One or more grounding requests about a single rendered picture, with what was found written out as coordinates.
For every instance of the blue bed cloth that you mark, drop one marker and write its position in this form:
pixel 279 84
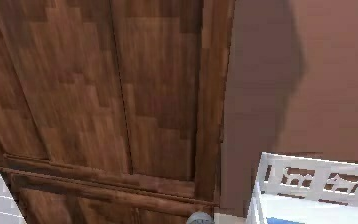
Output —
pixel 282 221

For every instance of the white bed with lattice headboard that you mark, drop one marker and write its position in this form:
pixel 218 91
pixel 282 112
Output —
pixel 307 200

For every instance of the brown wooden wardrobe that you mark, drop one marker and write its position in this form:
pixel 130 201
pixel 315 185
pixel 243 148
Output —
pixel 87 100

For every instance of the grey round object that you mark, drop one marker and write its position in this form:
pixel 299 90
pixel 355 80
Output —
pixel 200 219

